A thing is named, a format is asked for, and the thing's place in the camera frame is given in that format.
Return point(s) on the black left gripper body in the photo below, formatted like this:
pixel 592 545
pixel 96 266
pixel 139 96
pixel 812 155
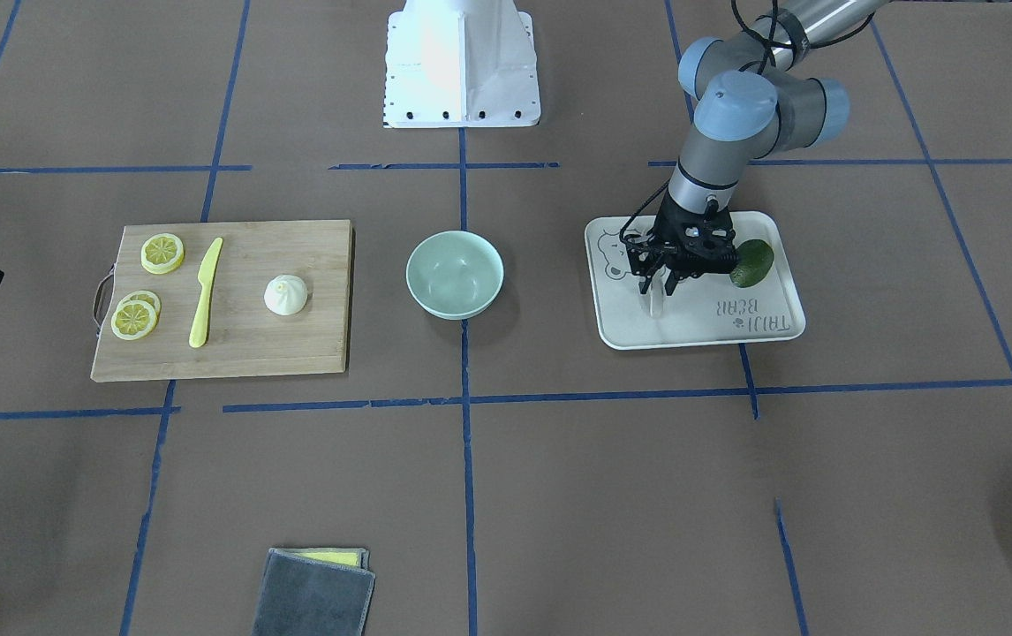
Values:
pixel 673 216

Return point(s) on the white ceramic spoon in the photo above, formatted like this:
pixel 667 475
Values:
pixel 653 298

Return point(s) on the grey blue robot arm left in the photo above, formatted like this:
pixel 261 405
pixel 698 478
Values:
pixel 748 105

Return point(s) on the light green bowl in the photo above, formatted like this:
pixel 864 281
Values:
pixel 454 275

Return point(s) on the white bear tray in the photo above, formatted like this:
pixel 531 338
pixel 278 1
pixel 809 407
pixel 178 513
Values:
pixel 708 310

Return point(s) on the green avocado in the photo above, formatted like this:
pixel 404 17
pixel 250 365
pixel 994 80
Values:
pixel 755 258

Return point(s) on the lemon slice front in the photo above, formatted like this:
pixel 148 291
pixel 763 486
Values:
pixel 133 320

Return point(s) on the lemon slice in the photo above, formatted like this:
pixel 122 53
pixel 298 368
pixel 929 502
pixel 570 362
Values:
pixel 145 296
pixel 133 320
pixel 162 253

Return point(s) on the lemon slice behind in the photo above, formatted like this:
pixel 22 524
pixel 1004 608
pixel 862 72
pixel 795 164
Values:
pixel 145 296

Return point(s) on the lemon slice top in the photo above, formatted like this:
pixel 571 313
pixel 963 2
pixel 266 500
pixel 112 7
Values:
pixel 162 253

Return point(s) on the yellow plastic knife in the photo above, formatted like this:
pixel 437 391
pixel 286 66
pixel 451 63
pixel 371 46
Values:
pixel 200 326

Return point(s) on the bamboo cutting board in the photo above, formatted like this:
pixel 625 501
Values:
pixel 245 339

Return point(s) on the yellow sponge cloth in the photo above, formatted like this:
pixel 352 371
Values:
pixel 350 557

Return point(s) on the grey folded cloth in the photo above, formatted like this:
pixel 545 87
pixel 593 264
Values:
pixel 301 596

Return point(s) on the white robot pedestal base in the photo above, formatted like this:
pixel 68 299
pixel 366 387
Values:
pixel 460 64

